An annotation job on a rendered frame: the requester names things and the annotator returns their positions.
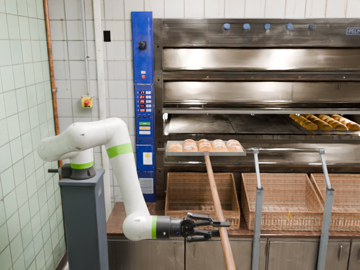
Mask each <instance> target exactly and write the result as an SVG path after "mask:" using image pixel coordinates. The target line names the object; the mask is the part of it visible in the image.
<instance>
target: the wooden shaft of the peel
mask: <svg viewBox="0 0 360 270"><path fill-rule="evenodd" d="M205 162H206V168H207V173H208V178H209V183H210V187H211V192H212V198H213V203H214V208H215V214H216V219H217V220H221V222H224V218H223V214H222V209H221V205H220V201H219V196H218V192H217V189H216V184H215V180H214V175H213V171H212V167H211V162H210V159H209V156H208V155H206V156H205ZM218 228H219V233H220V238H221V244H222V249H223V254H224V259H225V263H226V268H227V270H236V268H235V264H234V259H233V255H232V252H231V247H230V243H229V238H228V234H227V230H226V227H218Z"/></svg>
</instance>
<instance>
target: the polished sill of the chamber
mask: <svg viewBox="0 0 360 270"><path fill-rule="evenodd" d="M163 138H164V139H267V140H360V134H338V133H164V134H163Z"/></svg>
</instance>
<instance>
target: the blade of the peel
mask: <svg viewBox="0 0 360 270"><path fill-rule="evenodd" d="M183 142H184V141H168V142H167V148H166V156H204V152H199V149H198V146H197V143H198V141H195V142H196V146H197V150H198V151H197V152H184V151H182V152H169V148H168V147H169V145H170V144H171V143H180V144H181V145H182V150H183ZM240 145H241V144H240ZM241 147H242V146H241ZM226 148H227V147H226ZM227 150H228V149H227ZM242 150H243V151H242V152H229V150H228V151H227V152H209V155H210V156H246V151H245V149H244V148H243V147H242Z"/></svg>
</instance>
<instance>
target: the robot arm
mask: <svg viewBox="0 0 360 270"><path fill-rule="evenodd" d="M102 145H104V146H105V149H106V152H107V155H108V158H109V161H110V163H111V166H112V168H113V171H114V173H115V176H116V178H117V181H118V185H119V188H120V190H121V194H122V198H123V202H124V206H125V211H126V219H125V220H124V222H123V226H122V228H123V233H124V235H125V236H126V237H127V238H128V239H129V240H132V241H140V240H143V239H170V236H171V237H184V238H186V240H187V243H188V244H189V243H191V242H202V241H210V240H211V238H212V237H213V236H217V237H219V236H220V233H219V230H215V229H212V231H206V230H199V229H196V228H195V227H198V226H207V225H212V226H213V227H230V223H229V222H221V220H212V218H211V216H210V215H202V214H193V213H190V212H188V213H187V216H186V217H185V218H183V219H180V218H172V220H171V219H170V216H151V215H150V214H149V211H148V209H147V206H146V203H145V201H144V198H143V194H142V191H141V188H140V184H139V180H138V175H137V171H136V165H135V161H134V155H133V150H132V145H131V140H130V136H129V132H128V129H127V126H126V124H125V122H124V121H123V120H121V119H120V118H116V117H112V118H107V119H103V120H100V121H95V122H78V123H73V124H71V125H70V126H69V127H68V128H67V129H66V130H65V131H64V132H62V133H61V134H59V135H57V136H52V137H46V138H44V139H42V140H41V141H40V142H39V144H38V146H37V154H38V156H39V157H40V158H41V159H42V160H44V161H47V162H54V161H58V160H64V159H68V158H69V161H70V163H65V164H64V165H63V166H62V167H59V168H58V169H48V173H58V174H60V175H61V177H62V178H70V179H73V180H78V181H80V180H86V179H91V178H93V177H95V176H96V171H95V169H94V167H93V161H94V158H93V147H97V146H102ZM189 219H196V220H201V221H191V220H189ZM190 235H200V236H192V237H190Z"/></svg>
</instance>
